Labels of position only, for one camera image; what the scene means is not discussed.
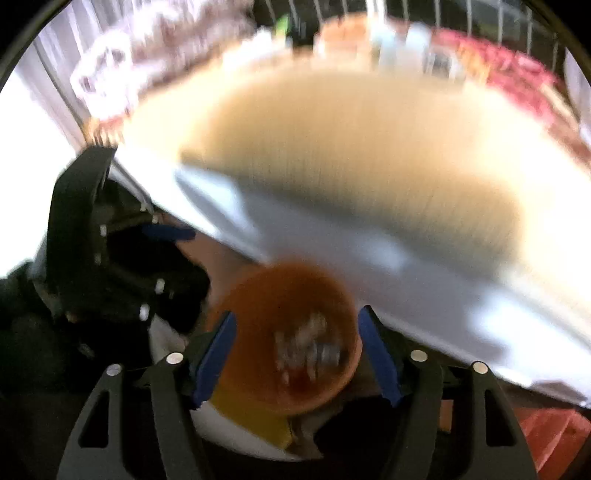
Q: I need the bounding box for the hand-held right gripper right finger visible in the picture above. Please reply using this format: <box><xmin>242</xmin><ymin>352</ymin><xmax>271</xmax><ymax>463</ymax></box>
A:
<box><xmin>358</xmin><ymin>305</ymin><xmax>539</xmax><ymax>480</ymax></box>

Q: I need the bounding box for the orange container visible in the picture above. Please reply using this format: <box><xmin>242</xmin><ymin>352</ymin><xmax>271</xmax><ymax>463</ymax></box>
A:
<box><xmin>316</xmin><ymin>16</ymin><xmax>380</xmax><ymax>63</ymax></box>

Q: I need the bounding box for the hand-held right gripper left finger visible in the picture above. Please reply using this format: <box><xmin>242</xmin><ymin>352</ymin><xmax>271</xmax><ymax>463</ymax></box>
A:
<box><xmin>55</xmin><ymin>311</ymin><xmax>238</xmax><ymax>480</ymax></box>

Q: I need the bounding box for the folded white floral quilt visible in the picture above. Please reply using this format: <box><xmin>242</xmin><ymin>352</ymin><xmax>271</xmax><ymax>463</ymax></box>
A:
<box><xmin>71</xmin><ymin>0</ymin><xmax>259</xmax><ymax>127</ymax></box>

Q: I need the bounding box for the floral fleece blanket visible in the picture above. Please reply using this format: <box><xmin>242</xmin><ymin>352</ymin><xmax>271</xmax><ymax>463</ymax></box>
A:
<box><xmin>434</xmin><ymin>28</ymin><xmax>591</xmax><ymax>155</ymax></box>

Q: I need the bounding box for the yellow flat packet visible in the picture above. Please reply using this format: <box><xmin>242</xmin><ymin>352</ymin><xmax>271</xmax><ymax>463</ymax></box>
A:
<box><xmin>211</xmin><ymin>383</ymin><xmax>293</xmax><ymax>449</ymax></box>

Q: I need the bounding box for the white plastic bottle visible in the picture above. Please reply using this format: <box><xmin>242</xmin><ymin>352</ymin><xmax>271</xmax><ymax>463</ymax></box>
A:
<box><xmin>376</xmin><ymin>21</ymin><xmax>432</xmax><ymax>77</ymax></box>

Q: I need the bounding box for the white round plate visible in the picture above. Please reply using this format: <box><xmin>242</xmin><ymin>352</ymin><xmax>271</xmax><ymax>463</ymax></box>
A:
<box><xmin>189</xmin><ymin>397</ymin><xmax>324</xmax><ymax>462</ymax></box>

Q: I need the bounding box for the orange plastic bin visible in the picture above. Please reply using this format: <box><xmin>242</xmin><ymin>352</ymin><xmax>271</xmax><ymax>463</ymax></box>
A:
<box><xmin>205</xmin><ymin>261</ymin><xmax>363</xmax><ymax>415</ymax></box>

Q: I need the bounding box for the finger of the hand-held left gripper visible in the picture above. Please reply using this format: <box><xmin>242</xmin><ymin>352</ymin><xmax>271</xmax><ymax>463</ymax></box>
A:
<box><xmin>108</xmin><ymin>261</ymin><xmax>169</xmax><ymax>324</ymax></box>
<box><xmin>104</xmin><ymin>210</ymin><xmax>197</xmax><ymax>243</ymax></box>

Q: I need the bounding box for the red plastic object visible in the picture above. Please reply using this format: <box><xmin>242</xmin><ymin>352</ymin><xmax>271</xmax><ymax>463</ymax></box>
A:
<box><xmin>517</xmin><ymin>406</ymin><xmax>591</xmax><ymax>480</ymax></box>

